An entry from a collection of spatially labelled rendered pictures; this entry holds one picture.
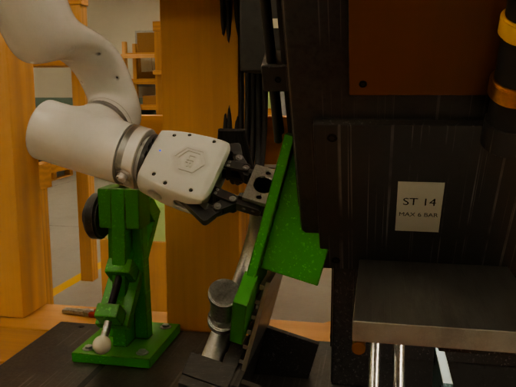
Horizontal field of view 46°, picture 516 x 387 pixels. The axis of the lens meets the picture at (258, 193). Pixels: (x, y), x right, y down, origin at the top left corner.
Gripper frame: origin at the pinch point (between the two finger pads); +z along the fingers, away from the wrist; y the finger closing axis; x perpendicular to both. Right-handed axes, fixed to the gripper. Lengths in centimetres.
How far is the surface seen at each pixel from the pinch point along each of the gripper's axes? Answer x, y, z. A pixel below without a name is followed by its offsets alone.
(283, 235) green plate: -5.4, -8.0, 5.5
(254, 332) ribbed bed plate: 5.2, -16.1, 5.1
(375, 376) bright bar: -4.1, -20.1, 19.2
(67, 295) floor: 314, 86, -146
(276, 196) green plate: -9.4, -5.8, 3.7
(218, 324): 4.7, -16.8, 0.7
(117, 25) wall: 701, 722, -475
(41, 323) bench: 48, -12, -38
